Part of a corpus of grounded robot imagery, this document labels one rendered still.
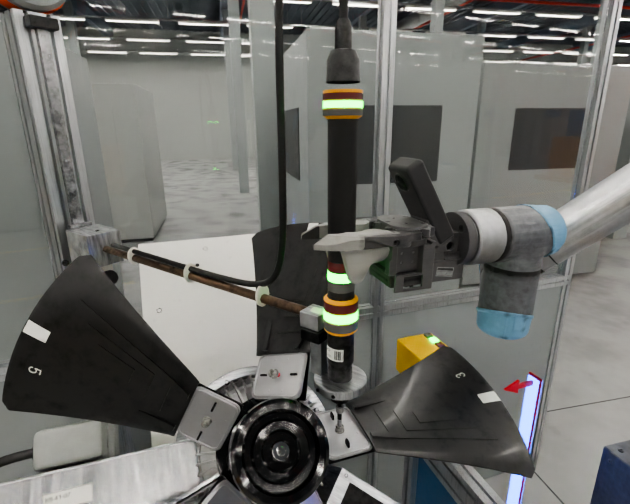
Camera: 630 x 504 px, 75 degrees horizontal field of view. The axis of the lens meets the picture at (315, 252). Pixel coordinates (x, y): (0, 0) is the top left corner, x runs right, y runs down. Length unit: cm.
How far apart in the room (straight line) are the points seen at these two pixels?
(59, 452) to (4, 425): 72
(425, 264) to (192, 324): 49
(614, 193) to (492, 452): 41
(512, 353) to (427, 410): 128
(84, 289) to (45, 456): 27
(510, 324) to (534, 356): 136
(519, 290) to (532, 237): 8
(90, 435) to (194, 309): 27
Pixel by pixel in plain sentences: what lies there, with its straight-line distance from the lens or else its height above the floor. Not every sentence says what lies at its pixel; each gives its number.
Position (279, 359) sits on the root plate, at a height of 127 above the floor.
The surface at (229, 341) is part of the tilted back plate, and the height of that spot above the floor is 119.
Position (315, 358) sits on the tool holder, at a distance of 56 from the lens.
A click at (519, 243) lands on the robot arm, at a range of 59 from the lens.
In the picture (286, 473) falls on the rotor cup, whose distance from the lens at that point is 54.
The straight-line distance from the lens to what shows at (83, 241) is 94.
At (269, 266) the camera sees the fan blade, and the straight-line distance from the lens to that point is 69.
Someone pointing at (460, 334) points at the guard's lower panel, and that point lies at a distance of 168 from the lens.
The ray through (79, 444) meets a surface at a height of 114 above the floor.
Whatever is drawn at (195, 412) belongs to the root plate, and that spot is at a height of 123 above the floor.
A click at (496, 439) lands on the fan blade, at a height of 117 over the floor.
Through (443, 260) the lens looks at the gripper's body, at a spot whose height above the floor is 142.
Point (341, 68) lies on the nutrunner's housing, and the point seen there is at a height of 164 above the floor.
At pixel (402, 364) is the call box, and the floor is 102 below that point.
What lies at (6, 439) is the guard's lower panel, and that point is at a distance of 149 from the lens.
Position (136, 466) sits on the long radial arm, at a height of 113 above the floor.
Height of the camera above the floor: 159
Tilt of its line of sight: 17 degrees down
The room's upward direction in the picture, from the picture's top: 1 degrees counter-clockwise
